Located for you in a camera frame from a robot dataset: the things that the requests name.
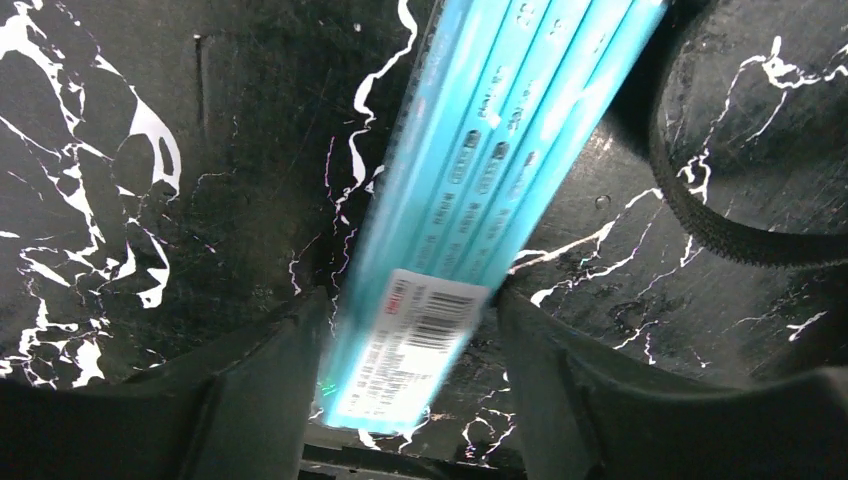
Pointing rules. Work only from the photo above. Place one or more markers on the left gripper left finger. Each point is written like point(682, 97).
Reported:
point(235, 408)

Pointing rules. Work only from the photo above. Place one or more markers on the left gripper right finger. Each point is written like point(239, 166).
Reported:
point(587, 411)

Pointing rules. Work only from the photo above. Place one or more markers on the teal pencil pack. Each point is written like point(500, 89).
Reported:
point(505, 95)

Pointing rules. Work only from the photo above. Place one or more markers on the beige student backpack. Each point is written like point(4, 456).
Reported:
point(796, 45)

